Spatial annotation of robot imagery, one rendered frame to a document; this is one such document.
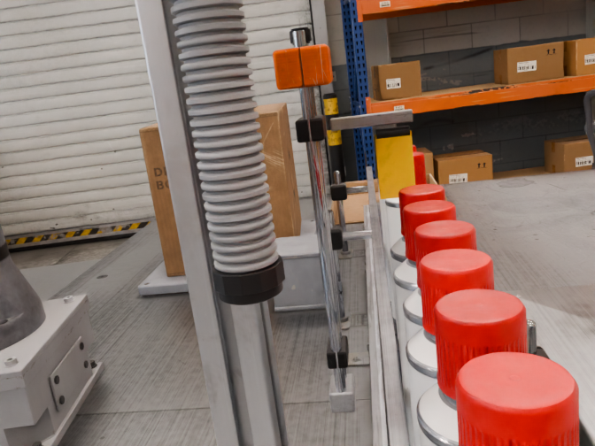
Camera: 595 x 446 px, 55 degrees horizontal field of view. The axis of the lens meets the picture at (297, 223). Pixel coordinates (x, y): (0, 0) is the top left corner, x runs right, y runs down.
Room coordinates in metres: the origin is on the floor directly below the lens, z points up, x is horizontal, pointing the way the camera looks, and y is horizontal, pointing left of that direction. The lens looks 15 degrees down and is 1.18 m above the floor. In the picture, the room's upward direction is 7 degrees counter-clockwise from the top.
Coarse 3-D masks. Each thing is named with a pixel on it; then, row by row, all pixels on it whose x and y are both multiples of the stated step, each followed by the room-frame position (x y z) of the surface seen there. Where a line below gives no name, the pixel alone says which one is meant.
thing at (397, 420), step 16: (368, 176) 1.12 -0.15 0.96; (368, 192) 0.97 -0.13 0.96; (384, 272) 0.57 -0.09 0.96; (384, 288) 0.52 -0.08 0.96; (384, 304) 0.49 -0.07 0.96; (384, 320) 0.45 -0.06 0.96; (384, 336) 0.42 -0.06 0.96; (384, 352) 0.40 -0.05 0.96; (384, 368) 0.37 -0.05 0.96; (384, 384) 0.35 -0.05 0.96; (400, 384) 0.35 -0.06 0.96; (400, 400) 0.33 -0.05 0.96; (400, 416) 0.31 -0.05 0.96; (400, 432) 0.30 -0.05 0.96
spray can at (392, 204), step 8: (416, 152) 0.57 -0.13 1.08; (416, 160) 0.55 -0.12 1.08; (424, 160) 0.56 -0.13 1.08; (416, 168) 0.55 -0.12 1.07; (424, 168) 0.56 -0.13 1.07; (416, 176) 0.55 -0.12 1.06; (424, 176) 0.56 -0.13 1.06; (416, 184) 0.55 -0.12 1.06; (392, 200) 0.56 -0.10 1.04; (392, 208) 0.55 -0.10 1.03; (392, 216) 0.55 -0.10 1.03; (392, 224) 0.55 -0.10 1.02; (400, 224) 0.55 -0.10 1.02; (392, 232) 0.56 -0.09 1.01; (400, 232) 0.55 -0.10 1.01; (392, 240) 0.56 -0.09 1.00; (392, 280) 0.57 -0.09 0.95
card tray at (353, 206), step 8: (352, 184) 1.55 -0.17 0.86; (360, 184) 1.55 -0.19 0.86; (376, 184) 1.55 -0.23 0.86; (376, 192) 1.54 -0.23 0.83; (344, 200) 1.49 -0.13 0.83; (352, 200) 1.48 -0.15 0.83; (360, 200) 1.47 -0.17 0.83; (368, 200) 1.46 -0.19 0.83; (376, 200) 1.45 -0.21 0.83; (336, 208) 1.42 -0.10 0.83; (344, 208) 1.40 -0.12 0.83; (352, 208) 1.39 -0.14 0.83; (360, 208) 1.38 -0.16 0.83; (336, 216) 1.33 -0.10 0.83; (344, 216) 1.32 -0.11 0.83; (352, 216) 1.31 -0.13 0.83; (360, 216) 1.30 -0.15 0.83; (336, 224) 1.27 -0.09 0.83
